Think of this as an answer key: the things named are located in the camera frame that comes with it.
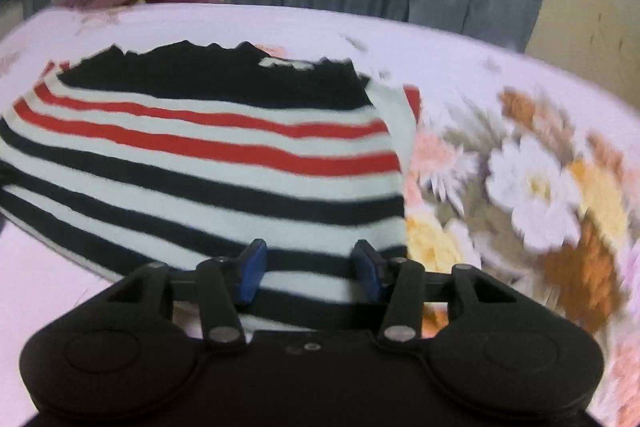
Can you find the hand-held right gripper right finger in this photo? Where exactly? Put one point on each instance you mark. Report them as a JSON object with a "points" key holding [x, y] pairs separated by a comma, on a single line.
{"points": [[367, 269]]}

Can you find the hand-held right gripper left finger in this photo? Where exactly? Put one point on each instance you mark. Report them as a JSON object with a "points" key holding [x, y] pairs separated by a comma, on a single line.
{"points": [[252, 267]]}

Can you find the striped knit sweater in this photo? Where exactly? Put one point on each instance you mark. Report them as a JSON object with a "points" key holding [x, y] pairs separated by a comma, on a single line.
{"points": [[200, 167]]}

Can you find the cream rounded headboard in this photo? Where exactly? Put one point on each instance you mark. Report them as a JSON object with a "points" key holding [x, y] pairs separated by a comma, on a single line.
{"points": [[590, 27]]}

